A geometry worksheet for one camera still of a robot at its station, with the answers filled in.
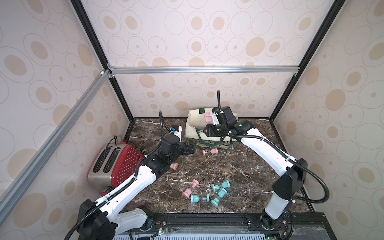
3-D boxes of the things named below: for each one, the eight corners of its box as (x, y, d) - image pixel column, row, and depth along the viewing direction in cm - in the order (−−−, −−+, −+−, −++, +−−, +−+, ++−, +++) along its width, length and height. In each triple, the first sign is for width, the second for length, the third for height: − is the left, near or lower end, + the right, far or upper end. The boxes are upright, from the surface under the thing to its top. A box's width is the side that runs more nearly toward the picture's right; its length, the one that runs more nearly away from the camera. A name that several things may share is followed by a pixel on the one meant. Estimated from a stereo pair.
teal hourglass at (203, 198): (190, 203, 82) (190, 201, 78) (190, 196, 84) (190, 193, 81) (209, 203, 82) (210, 201, 78) (209, 196, 84) (209, 193, 81)
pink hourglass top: (202, 156, 100) (203, 153, 97) (201, 152, 102) (201, 149, 99) (218, 153, 101) (218, 151, 99) (216, 149, 103) (217, 146, 101)
